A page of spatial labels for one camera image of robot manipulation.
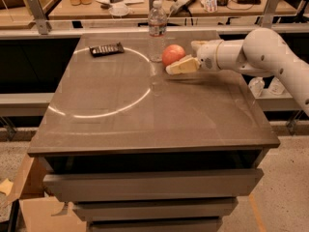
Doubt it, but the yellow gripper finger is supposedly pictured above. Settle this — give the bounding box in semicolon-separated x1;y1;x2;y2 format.
166;55;200;74
191;41;207;51

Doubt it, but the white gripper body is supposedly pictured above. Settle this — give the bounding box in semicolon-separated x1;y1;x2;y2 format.
196;40;222;72

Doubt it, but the red apple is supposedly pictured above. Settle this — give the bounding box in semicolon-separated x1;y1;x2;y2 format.
162;44;185;67

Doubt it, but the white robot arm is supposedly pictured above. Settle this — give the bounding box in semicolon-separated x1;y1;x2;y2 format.
165;28;309;115

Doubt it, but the dark rxbar chocolate bar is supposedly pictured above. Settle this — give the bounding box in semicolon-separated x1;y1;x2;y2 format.
89;43;125;57

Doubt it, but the grey power strip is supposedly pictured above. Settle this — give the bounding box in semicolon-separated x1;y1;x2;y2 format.
170;0;195;15

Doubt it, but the small patterned box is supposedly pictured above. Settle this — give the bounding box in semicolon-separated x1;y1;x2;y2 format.
200;0;217;13

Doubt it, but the clear plastic water bottle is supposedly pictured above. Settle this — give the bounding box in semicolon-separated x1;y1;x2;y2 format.
148;0;167;62

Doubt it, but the water bottle on shelf left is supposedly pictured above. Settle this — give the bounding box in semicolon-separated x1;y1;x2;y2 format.
248;77;265;98

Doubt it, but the water bottle on shelf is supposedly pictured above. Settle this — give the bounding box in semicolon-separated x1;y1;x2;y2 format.
248;77;265;98
268;77;285;95

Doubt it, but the water bottle on shelf right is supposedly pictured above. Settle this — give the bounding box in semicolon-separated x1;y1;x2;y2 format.
268;77;285;95

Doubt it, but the white bowl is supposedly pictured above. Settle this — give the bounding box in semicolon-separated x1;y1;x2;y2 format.
108;4;129;17

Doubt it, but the wooden background desk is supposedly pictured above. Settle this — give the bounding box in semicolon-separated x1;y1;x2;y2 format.
47;0;297;21

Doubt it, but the grey drawer cabinet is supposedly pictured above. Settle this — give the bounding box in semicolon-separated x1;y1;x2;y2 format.
29;32;279;232

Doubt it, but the cardboard box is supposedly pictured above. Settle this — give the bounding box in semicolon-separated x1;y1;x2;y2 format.
7;155;86;232

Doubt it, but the right metal bracket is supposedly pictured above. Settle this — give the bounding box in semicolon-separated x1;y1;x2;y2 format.
258;0;279;28

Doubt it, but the metal bracket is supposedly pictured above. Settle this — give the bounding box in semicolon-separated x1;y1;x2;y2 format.
26;0;51;35
258;0;279;28

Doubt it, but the left metal bracket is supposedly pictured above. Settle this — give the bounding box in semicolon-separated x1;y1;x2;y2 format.
26;0;51;35

